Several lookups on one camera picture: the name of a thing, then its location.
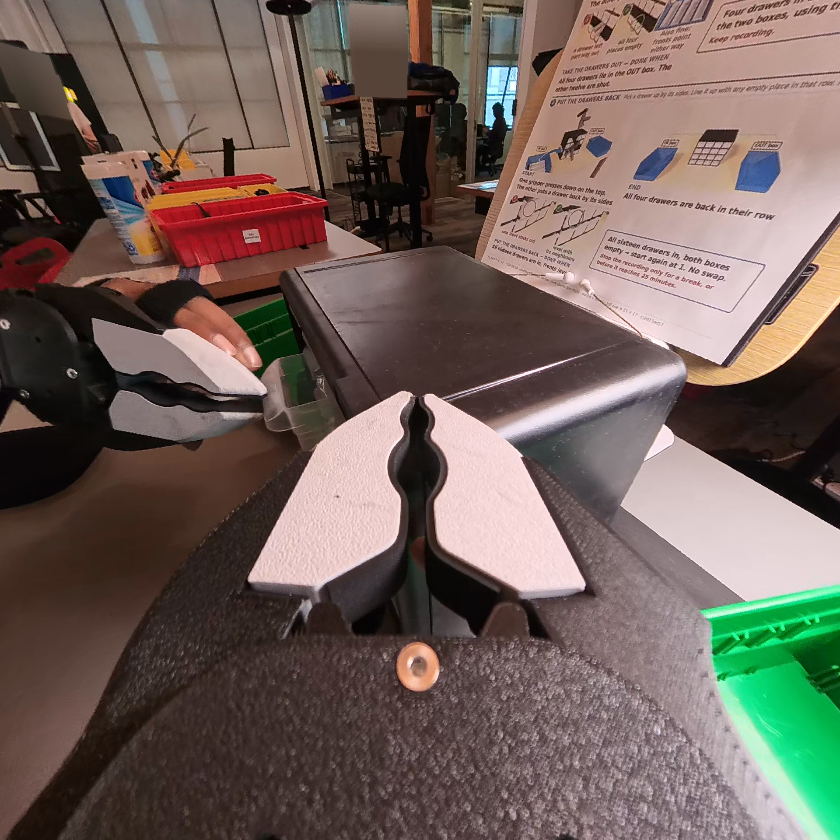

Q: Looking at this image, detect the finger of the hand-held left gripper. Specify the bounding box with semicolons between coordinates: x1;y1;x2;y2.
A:
92;318;269;399
108;391;263;442

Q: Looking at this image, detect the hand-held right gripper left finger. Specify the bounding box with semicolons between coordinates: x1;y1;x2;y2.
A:
247;391;424;621

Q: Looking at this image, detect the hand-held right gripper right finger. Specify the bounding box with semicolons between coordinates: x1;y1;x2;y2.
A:
420;392;587;621

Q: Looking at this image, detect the green plastic bin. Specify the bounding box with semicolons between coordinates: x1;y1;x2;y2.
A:
231;298;304;361
701;586;840;840

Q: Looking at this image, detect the clear plastic drawer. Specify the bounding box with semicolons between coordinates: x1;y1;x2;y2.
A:
261;353;345;454

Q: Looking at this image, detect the black drawer cabinet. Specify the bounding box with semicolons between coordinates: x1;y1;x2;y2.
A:
279;246;688;526

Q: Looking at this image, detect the wooden standing desk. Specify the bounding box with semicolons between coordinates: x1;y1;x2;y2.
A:
320;92;447;231

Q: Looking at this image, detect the person's left hand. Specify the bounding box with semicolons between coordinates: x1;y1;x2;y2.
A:
101;279;265;369

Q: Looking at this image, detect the paper with blue tape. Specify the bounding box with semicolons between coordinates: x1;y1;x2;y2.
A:
75;262;224;290

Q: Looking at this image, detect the red felt bag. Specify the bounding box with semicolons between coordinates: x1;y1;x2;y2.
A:
0;238;72;291

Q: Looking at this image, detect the large red plastic bin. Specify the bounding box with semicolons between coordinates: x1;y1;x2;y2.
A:
150;192;329;266

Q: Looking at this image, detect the beige side table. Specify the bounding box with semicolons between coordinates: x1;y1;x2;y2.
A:
56;217;383;301

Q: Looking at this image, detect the wipes canister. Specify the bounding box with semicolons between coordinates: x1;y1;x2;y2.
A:
82;154;168;265

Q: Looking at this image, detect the yellow plastic bin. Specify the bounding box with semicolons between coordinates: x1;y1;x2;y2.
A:
146;184;290;215

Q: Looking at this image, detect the shallow red plastic bin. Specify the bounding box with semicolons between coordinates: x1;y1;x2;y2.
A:
161;172;278;195

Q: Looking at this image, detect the white printed packet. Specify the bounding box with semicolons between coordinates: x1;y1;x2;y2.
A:
128;150;163;198

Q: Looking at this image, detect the dark dried plant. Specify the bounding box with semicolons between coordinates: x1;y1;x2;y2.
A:
151;115;211;179

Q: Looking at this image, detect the computer monitor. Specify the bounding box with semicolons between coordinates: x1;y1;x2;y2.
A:
0;105;64;172

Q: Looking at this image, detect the black office chair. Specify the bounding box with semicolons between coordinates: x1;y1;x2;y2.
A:
357;118;434;245

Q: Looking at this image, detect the black partition panel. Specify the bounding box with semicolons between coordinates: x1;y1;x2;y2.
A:
0;39;101;217

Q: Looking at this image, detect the wooden sheet board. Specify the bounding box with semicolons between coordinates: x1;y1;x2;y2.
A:
482;49;840;388

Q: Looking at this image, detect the black bag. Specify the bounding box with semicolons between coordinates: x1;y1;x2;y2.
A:
407;62;461;99

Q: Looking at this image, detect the printed instruction sheet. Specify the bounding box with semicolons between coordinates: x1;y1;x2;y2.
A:
482;0;840;366

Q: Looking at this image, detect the thin cord with white ends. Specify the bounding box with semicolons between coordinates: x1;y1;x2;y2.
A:
518;269;657;339

